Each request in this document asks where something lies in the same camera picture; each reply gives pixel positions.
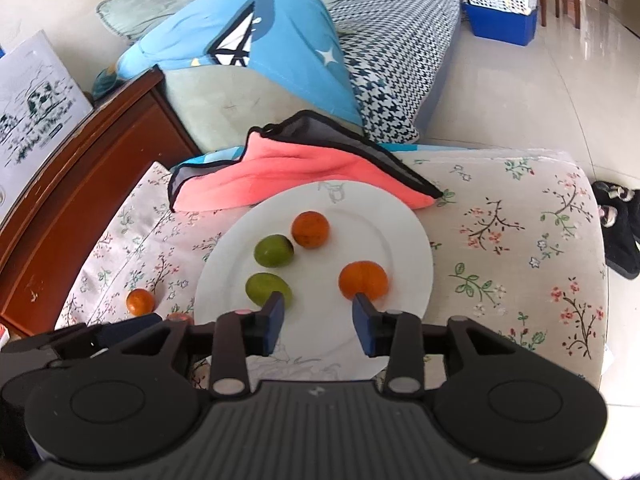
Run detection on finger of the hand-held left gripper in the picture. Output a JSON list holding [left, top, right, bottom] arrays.
[[47, 313, 165, 358]]

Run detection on small green fruit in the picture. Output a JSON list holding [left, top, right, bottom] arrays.
[[245, 272, 294, 307], [255, 234, 295, 267]]

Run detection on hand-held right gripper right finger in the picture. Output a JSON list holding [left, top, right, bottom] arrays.
[[351, 294, 521, 396]]

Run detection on pale green pillow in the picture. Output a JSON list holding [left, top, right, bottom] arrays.
[[96, 0, 251, 43]]

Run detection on black slipper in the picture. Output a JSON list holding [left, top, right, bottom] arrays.
[[591, 180, 636, 231], [602, 220, 640, 281]]

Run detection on white printed cardboard box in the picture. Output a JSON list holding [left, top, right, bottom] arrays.
[[0, 30, 95, 231]]

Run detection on pale green sofa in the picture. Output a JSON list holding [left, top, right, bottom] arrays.
[[164, 10, 463, 155]]

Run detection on blue cartoon pillow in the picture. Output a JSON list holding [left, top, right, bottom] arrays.
[[92, 0, 365, 128]]

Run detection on white round plate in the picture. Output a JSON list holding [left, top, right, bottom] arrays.
[[194, 180, 434, 381]]

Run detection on blue plastic bin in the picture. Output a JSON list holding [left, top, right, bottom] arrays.
[[461, 2, 540, 47]]

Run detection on brown wooden cabinet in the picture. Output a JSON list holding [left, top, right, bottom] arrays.
[[0, 66, 201, 338]]

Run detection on pink cloth with black trim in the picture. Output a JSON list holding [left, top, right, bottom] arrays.
[[167, 110, 444, 213]]

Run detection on orange tangerine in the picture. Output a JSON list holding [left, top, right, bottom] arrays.
[[338, 260, 389, 304], [291, 211, 330, 250], [125, 288, 157, 317]]

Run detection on houndstooth sofa cover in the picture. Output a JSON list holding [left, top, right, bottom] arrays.
[[325, 0, 463, 143]]

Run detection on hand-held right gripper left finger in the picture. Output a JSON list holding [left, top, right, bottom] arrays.
[[114, 291, 287, 399]]

